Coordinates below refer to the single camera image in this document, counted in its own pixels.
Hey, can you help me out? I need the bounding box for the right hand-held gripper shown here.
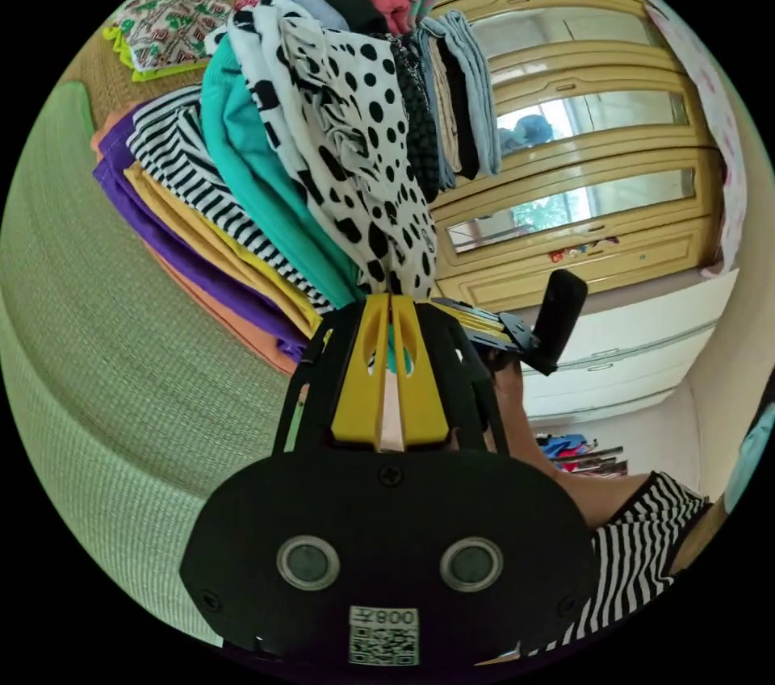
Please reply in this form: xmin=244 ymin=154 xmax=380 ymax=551
xmin=430 ymin=297 xmax=559 ymax=378

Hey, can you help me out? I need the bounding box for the bed with green woven mat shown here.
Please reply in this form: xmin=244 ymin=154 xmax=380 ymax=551
xmin=0 ymin=34 xmax=340 ymax=649

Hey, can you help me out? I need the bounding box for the pink patterned white curtain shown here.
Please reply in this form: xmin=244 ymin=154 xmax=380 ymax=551
xmin=643 ymin=1 xmax=751 ymax=276

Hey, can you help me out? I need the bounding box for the person's right hand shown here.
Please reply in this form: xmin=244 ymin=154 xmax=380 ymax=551
xmin=481 ymin=349 xmax=526 ymax=417

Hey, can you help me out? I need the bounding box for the white cabinet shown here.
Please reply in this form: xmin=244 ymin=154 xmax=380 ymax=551
xmin=519 ymin=267 xmax=744 ymax=421

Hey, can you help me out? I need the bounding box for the person's body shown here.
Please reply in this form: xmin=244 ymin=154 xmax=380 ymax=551
xmin=525 ymin=470 xmax=714 ymax=657

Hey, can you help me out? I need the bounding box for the pile of clothes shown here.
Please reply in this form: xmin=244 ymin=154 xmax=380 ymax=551
xmin=90 ymin=0 xmax=505 ymax=378

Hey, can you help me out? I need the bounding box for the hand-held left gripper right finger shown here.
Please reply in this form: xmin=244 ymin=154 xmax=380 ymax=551
xmin=390 ymin=294 xmax=451 ymax=451

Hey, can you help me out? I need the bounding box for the yellow wardrobe with mirrors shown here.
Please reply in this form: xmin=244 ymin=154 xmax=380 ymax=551
xmin=404 ymin=0 xmax=729 ymax=315

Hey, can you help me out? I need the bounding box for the folded patterned green-edged blanket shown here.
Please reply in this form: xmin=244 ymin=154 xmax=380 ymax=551
xmin=101 ymin=0 xmax=234 ymax=85

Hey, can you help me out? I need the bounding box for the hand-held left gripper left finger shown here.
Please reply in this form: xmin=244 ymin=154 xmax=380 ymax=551
xmin=330 ymin=294 xmax=389 ymax=451

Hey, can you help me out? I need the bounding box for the person's right forearm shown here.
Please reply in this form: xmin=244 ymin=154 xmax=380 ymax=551
xmin=497 ymin=370 xmax=656 ymax=530

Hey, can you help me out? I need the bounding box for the white polka dot short sleeve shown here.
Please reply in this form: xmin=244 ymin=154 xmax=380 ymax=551
xmin=204 ymin=0 xmax=439 ymax=300

